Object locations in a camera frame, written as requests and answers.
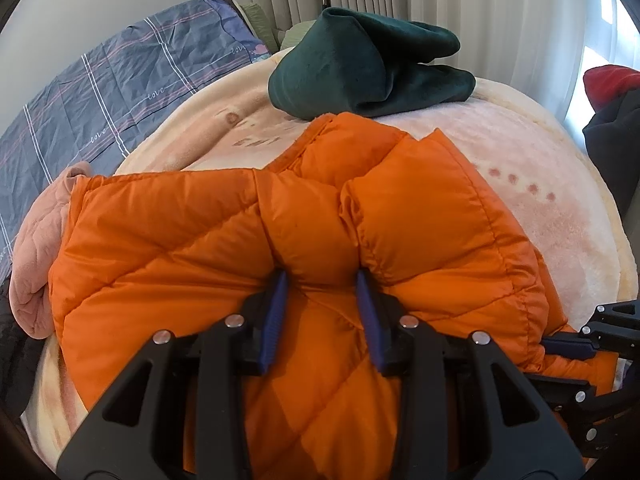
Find cream fleece blanket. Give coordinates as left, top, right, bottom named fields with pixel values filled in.
left=20, top=45, right=638, bottom=461

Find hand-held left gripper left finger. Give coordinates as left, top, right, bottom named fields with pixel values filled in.
left=56, top=269, right=290, bottom=480

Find red cloth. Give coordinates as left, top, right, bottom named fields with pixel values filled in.
left=582, top=65, right=640, bottom=111

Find black cloth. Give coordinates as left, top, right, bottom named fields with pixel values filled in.
left=0, top=280, right=56, bottom=423

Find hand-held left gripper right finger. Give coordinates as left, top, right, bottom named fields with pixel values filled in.
left=355, top=269, right=586, bottom=480

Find pink garment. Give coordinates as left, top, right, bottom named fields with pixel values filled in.
left=12, top=162, right=93, bottom=341

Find blue plaid bed sheet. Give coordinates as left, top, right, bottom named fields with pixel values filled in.
left=0, top=0, right=273, bottom=273

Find dark green garment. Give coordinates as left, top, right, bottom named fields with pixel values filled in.
left=268, top=6, right=477, bottom=122

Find orange down jacket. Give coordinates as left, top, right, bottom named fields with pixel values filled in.
left=47, top=112, right=621, bottom=480

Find grey curtain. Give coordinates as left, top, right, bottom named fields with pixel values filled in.
left=244, top=0, right=621, bottom=126

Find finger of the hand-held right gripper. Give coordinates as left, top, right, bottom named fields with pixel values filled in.
left=542, top=300, right=640, bottom=361
left=522, top=372, right=640, bottom=461

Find dark grey garment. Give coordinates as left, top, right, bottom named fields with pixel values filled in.
left=582, top=91, right=640, bottom=221

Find light green pillow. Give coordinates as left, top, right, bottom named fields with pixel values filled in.
left=240, top=2, right=318, bottom=53

